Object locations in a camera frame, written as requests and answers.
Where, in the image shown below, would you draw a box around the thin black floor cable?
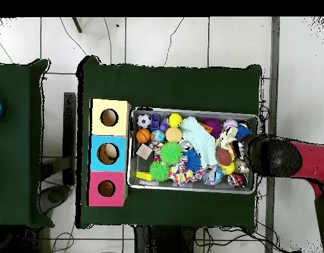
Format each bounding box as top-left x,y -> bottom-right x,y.
163,16 -> 185,67

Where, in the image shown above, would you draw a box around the green fuzzy ball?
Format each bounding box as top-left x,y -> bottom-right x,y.
159,142 -> 184,166
149,160 -> 171,183

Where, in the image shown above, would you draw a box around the dark green table cloth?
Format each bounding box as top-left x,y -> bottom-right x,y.
0,58 -> 55,228
76,55 -> 263,229

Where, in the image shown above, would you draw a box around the mint green knitted cloth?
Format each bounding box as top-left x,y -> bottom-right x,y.
180,116 -> 219,168

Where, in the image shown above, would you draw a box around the wooden box with three holes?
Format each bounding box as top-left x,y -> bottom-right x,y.
85,98 -> 132,208

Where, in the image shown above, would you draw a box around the brown toy football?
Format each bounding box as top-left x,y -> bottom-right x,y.
215,147 -> 232,167

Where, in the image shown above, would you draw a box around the blue fuzzy ball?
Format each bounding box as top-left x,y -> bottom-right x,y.
234,125 -> 255,140
183,149 -> 202,173

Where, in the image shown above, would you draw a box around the shallow clear mesh bin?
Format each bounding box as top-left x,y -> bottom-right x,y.
126,106 -> 259,195

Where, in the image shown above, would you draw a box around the black upright panel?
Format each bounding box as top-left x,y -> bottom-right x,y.
63,92 -> 77,186

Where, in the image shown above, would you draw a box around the multicoloured knotted fabric toy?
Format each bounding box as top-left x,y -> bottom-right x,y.
148,142 -> 164,161

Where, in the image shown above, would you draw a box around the purple spiky ball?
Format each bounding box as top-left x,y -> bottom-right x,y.
203,117 -> 223,138

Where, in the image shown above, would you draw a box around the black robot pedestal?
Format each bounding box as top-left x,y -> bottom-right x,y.
133,225 -> 198,253

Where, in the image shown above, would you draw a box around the grey rounded base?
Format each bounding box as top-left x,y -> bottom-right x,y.
39,184 -> 72,214

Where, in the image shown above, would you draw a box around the black and white soccer ball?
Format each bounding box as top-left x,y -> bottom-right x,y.
137,113 -> 153,129

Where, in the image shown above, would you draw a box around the yellow ball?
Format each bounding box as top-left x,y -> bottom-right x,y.
167,113 -> 183,128

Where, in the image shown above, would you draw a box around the white baseball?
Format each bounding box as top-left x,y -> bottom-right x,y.
223,119 -> 238,130

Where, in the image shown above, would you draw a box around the small orange basketball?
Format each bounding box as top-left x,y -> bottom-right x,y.
136,128 -> 151,144

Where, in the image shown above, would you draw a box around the black stand with legs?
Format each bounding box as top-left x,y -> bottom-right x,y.
71,16 -> 83,34

